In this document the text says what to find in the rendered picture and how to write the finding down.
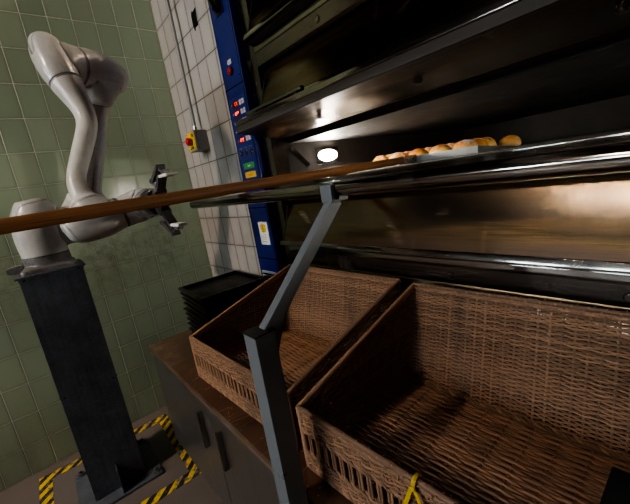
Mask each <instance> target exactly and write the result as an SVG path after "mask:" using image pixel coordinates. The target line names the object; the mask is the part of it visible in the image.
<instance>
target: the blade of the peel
mask: <svg viewBox="0 0 630 504"><path fill-rule="evenodd" d="M508 147H513V146H493V145H476V146H470V147H464V148H458V149H452V150H447V151H441V152H435V153H429V154H423V155H417V156H416V158H417V162H423V161H429V160H436V159H442V158H449V157H455V156H462V155H468V154H475V153H481V152H486V151H491V150H497V149H502V148H508Z"/></svg>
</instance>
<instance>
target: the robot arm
mask: <svg viewBox="0 0 630 504"><path fill-rule="evenodd" d="M27 45H28V50H29V54H30V57H31V59H32V62H33V64H34V66H35V67H36V69H37V71H38V72H39V74H40V75H41V77H42V79H43V80H44V81H45V82H46V83H47V84H48V86H49V87H50V88H51V90H52V91H53V92H54V93H55V94H56V95H57V96H58V97H59V98H60V99H61V100H62V101H63V103H64V104H65V105H66V106H67V107H68V108H69V109H70V111H71V112H72V113H73V115H74V117H75V121H76V129H75V134H74V139H73V143H72V148H71V152H70V156H69V161H68V166H67V171H66V185H67V189H68V192H69V193H68V194H67V195H66V198H65V200H64V202H63V204H62V206H61V207H56V206H55V204H54V203H53V202H52V201H50V200H48V199H44V198H41V197H40V198H35V199H30V200H25V201H20V202H16V203H14V205H13V207H12V208H11V210H10V217H13V216H20V215H26V214H33V213H39V212H46V211H52V210H59V209H65V208H72V207H78V206H85V205H91V204H98V203H104V202H111V201H117V200H124V199H130V198H137V197H143V196H150V195H156V194H163V193H167V189H166V181H167V177H170V176H174V175H177V174H178V172H170V171H169V169H165V164H158V165H155V166H154V170H153V173H152V177H151V179H150V180H149V182H150V184H151V183H152V184H153V185H154V188H149V189H148V188H139V189H135V190H131V191H128V192H126V193H124V194H122V195H120V196H117V197H115V198H112V199H109V200H108V199H107V198H106V196H105V195H104V194H103V193H102V183H103V172H104V160H105V149H106V138H107V127H108V115H109V107H111V106H112V105H113V104H114V102H115V100H116V98H117V97H118V95H119V94H121V93H123V92H124V91H125V90H126V88H127V86H128V76H127V73H126V71H125V69H124V68H123V67H122V66H121V65H120V64H119V63H118V62H117V61H115V60H114V59H112V58H110V57H109V56H107V55H105V54H102V53H99V52H97V51H94V50H90V49H87V48H82V47H76V46H73V45H70V44H67V43H65V42H59V40H58V39H57V38H56V37H55V36H53V35H51V34H49V33H47V32H43V31H36V32H33V33H31V34H30V35H29V37H28V44H27ZM169 206H170V205H168V206H162V207H157V208H151V209H145V210H140V211H134V212H128V213H123V214H117V215H111V216H106V217H100V218H94V219H89V220H83V221H77V222H72V223H66V224H60V225H55V226H49V227H43V228H38V229H32V230H26V231H21V232H15V233H12V237H13V240H14V243H15V246H16V248H17V250H18V252H19V254H20V257H21V259H22V263H21V264H20V265H18V266H15V267H12V268H9V269H6V273H7V275H16V274H20V276H21V277H25V276H29V275H33V274H37V273H41V272H46V271H50V270H54V269H59V268H63V267H67V266H72V265H76V264H79V262H78V260H75V257H72V256H71V253H70V251H69V248H68V245H69V244H71V243H75V242H78V243H87V242H93V241H96V240H100V239H103V238H106V237H109V236H111V235H113V234H116V233H118V232H120V231H121V230H123V229H125V228H127V227H129V226H132V225H134V224H137V223H140V222H143V221H147V220H149V219H150V218H153V217H155V216H158V215H160V216H161V218H162V219H161V221H160V222H159V223H160V224H161V225H163V226H164V227H165V229H166V230H167V231H168V232H169V233H170V234H171V235H172V236H175V235H180V234H181V232H180V229H183V226H185V225H189V222H177V220H176V219H175V217H174V216H173V214H172V210H171V208H170V207H169Z"/></svg>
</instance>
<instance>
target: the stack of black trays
mask: <svg viewBox="0 0 630 504"><path fill-rule="evenodd" d="M265 280H267V278H266V277H264V276H260V275H256V274H252V273H249V272H245V271H241V270H234V271H231V272H228V273H224V274H221V275H218V276H215V277H211V278H208V279H205V280H202V281H198V282H195V283H192V284H189V285H185V286H182V287H179V288H178V290H179V291H181V293H180V294H182V295H183V296H184V297H182V298H183V299H184V300H186V302H184V304H185V305H187V307H185V308H183V309H184V310H186V311H187V312H186V313H185V314H187V315H188V316H189V317H188V318H187V319H188V320H189V321H191V322H188V324H189V325H190V326H191V327H189V329H190V330H191V331H192V332H191V333H192V334H193V333H194V332H196V331H197V330H198V329H200V328H201V327H203V326H204V325H205V324H207V323H208V322H210V320H211V319H214V318H215V317H217V316H218V315H219V314H221V313H222V312H223V311H225V310H226V309H228V308H229V307H230V306H232V305H233V304H235V303H236V302H237V301H239V300H240V299H241V298H243V297H244V296H246V295H247V293H250V292H251V291H253V289H255V288H257V287H258V285H259V286H260V285H261V284H262V283H264V281H265Z"/></svg>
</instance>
